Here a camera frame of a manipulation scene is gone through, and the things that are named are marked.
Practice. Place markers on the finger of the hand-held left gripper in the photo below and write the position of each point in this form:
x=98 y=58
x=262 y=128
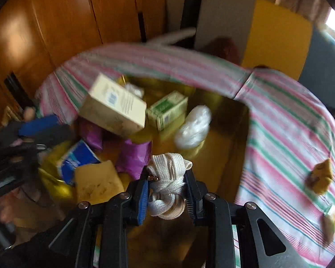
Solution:
x=40 y=125
x=57 y=135

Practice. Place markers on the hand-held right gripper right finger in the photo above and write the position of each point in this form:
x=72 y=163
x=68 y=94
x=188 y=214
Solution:
x=189 y=198

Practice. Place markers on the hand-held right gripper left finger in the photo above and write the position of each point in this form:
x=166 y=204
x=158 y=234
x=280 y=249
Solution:
x=141 y=201

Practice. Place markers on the blue tissue packet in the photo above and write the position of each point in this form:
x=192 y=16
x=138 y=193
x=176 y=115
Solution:
x=75 y=159

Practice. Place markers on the small purple snack packet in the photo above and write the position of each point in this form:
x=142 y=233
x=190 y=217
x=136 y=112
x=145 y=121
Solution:
x=92 y=135

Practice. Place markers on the yellow sponge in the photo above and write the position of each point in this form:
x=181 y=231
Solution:
x=97 y=181

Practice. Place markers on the gold tin box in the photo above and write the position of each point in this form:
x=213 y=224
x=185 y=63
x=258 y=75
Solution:
x=220 y=150

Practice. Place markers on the cream cardboard box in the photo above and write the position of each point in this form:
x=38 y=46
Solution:
x=111 y=109

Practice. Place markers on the green white carton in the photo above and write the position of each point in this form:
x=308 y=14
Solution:
x=167 y=109

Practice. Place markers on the person's left hand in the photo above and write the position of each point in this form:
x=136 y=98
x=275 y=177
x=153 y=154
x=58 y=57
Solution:
x=7 y=208

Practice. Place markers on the wooden wardrobe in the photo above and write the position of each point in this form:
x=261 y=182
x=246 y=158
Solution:
x=58 y=19

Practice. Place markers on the small tan object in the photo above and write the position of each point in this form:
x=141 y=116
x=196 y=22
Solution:
x=330 y=226

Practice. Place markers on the brown cloth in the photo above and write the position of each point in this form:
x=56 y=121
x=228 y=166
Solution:
x=223 y=48

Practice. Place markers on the grey yellow blue sofa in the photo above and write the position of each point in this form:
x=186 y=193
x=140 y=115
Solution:
x=276 y=39

